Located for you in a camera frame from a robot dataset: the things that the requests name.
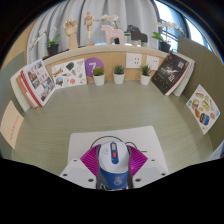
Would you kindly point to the wooden artist mannequin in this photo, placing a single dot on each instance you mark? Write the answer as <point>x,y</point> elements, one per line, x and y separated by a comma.
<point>89,25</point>

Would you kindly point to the wooden back shelf board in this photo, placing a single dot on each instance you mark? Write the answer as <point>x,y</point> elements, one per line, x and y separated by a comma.
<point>115,58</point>

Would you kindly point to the white orchid behind horses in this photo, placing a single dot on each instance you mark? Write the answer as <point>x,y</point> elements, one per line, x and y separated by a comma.
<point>110,17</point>

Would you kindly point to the small white orchid black pot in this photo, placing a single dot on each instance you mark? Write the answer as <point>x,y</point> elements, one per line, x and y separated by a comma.
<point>52,49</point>

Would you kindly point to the large green divider panel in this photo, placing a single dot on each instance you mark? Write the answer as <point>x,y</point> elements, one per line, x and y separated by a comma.
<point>206,66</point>

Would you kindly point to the small white sticker sheet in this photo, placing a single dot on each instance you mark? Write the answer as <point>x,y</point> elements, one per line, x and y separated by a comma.
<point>69,73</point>

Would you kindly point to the tall white orchid black pot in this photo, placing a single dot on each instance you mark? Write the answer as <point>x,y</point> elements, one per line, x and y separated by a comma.
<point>164,46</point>

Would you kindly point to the black cover book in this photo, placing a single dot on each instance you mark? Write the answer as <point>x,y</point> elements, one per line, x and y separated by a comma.
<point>169,73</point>

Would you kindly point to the pale pink card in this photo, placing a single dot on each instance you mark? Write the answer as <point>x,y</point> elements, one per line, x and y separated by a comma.
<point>10,125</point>

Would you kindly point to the wooden hand model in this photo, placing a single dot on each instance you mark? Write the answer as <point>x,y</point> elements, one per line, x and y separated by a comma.
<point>71,33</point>

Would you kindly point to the brown book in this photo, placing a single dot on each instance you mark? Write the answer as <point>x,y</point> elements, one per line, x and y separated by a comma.
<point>25,95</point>

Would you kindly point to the round purple number sign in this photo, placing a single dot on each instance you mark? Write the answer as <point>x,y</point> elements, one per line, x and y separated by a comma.
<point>94,63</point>

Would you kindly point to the small potted succulent white pot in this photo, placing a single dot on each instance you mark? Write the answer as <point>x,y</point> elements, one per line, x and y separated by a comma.
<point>145,79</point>
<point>99,80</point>
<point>119,78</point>

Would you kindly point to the photo cover magazine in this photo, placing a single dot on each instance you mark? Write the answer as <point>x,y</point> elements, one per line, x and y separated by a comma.
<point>39,81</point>

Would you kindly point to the grey curtain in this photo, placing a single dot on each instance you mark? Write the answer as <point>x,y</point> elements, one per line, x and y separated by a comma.
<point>73,10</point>

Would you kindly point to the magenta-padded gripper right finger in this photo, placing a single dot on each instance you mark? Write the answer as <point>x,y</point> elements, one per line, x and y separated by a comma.
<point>150,170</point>

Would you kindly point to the large white sticker sheet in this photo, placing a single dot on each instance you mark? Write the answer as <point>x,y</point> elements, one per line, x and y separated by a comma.
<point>203,108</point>

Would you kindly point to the thick white book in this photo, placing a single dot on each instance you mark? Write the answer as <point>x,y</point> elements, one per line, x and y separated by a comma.
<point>185,81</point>

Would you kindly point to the plain white book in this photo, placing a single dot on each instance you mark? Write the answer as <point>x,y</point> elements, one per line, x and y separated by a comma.
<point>18,91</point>

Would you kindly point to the window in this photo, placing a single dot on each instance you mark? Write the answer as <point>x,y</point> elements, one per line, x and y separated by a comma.
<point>170,16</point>

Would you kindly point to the pink horse figurine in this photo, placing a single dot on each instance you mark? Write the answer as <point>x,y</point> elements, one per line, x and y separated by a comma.
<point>111,33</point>

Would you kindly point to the white wall socket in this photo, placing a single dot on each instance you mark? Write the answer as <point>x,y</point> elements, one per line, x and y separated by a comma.
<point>134,60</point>
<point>153,62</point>

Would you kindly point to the dark horse figurine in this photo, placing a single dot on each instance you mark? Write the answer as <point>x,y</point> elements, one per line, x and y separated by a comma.
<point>137,34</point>

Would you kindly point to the white mouse pad with drawing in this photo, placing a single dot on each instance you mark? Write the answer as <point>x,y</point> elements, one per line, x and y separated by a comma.
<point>146,140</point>

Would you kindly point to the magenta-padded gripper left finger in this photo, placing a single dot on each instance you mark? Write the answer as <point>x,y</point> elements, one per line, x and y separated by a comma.
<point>78,171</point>

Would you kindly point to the white book with red spine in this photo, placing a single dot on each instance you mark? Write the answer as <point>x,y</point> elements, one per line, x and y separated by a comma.
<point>190,75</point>

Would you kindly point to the low green divider panel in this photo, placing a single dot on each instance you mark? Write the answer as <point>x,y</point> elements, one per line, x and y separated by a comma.
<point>8,83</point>

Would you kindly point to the blue and white computer mouse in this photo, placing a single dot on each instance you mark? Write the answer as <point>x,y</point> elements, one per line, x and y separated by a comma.
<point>114,168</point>

